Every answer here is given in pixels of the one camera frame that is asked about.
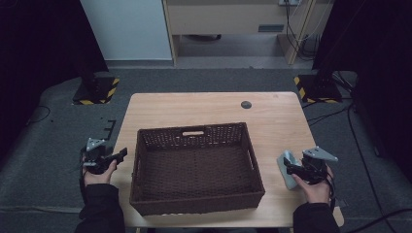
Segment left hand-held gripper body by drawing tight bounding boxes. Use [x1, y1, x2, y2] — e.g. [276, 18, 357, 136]
[80, 137, 117, 176]

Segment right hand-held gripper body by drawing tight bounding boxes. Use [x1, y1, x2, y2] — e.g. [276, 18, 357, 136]
[295, 146, 339, 185]

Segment brown woven basket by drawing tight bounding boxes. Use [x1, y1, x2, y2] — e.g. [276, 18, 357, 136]
[129, 121, 266, 217]

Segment person's left hand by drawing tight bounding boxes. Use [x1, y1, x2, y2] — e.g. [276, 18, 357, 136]
[83, 159, 119, 187]

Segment person's right hand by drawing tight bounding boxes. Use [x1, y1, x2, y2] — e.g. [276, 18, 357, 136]
[291, 166, 333, 205]

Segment black tape marks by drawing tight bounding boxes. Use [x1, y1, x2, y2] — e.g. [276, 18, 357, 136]
[99, 118, 117, 142]

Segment black stand base striped edges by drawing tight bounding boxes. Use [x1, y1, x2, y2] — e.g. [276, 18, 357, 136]
[292, 74, 344, 105]
[71, 76, 120, 106]

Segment black curtain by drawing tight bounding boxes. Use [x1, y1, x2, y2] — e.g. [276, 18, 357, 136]
[0, 0, 110, 164]
[311, 0, 412, 183]

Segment white cabinet panel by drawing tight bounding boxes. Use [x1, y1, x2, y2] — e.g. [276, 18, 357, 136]
[79, 0, 173, 62]

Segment left hand-held gripper cable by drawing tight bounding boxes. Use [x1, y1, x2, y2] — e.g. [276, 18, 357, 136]
[78, 150, 87, 203]

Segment hand-held gripper cable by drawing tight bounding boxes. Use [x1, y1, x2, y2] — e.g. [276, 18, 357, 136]
[326, 176, 337, 213]
[78, 150, 87, 203]

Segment right hand-held gripper cable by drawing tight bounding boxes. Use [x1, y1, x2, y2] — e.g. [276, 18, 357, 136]
[326, 176, 337, 213]

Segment thin black cable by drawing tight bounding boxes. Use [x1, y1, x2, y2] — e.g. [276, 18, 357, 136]
[342, 208, 412, 233]
[305, 107, 352, 127]
[347, 102, 392, 233]
[26, 104, 52, 126]

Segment hanging black cable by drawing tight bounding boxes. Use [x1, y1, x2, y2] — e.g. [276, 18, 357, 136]
[284, 0, 317, 62]

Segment hanging white cable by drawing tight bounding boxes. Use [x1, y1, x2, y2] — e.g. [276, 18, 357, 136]
[290, 0, 333, 43]

